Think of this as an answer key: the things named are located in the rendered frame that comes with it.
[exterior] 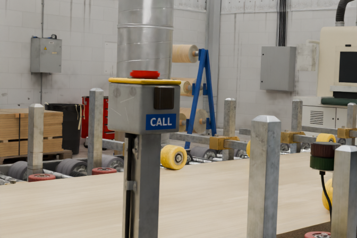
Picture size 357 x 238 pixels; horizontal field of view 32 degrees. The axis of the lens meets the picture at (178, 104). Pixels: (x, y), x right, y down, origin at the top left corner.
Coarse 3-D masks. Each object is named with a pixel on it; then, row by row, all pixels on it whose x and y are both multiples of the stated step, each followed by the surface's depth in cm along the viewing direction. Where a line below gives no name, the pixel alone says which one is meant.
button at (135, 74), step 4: (132, 72) 81; (136, 72) 80; (140, 72) 80; (144, 72) 80; (148, 72) 80; (152, 72) 81; (156, 72) 81; (132, 76) 81; (136, 76) 81; (140, 76) 80; (144, 76) 80; (148, 76) 81; (152, 76) 81; (156, 76) 81
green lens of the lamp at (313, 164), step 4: (312, 160) 120; (316, 160) 119; (320, 160) 119; (324, 160) 119; (328, 160) 118; (332, 160) 118; (312, 164) 120; (316, 164) 119; (320, 164) 119; (324, 164) 119; (328, 164) 118; (332, 164) 119; (316, 168) 119; (320, 168) 119; (324, 168) 119; (328, 168) 119; (332, 168) 119
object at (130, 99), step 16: (112, 80) 82; (128, 80) 79; (144, 80) 78; (160, 80) 80; (176, 80) 82; (112, 96) 82; (128, 96) 79; (144, 96) 78; (176, 96) 82; (112, 112) 82; (128, 112) 79; (144, 112) 78; (160, 112) 80; (176, 112) 82; (112, 128) 82; (128, 128) 79; (144, 128) 78; (176, 128) 82
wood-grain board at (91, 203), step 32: (288, 160) 241; (0, 192) 162; (32, 192) 163; (64, 192) 165; (96, 192) 166; (160, 192) 169; (192, 192) 171; (224, 192) 172; (288, 192) 176; (320, 192) 177; (0, 224) 129; (32, 224) 130; (64, 224) 131; (96, 224) 132; (160, 224) 134; (192, 224) 135; (224, 224) 136; (288, 224) 138; (320, 224) 140
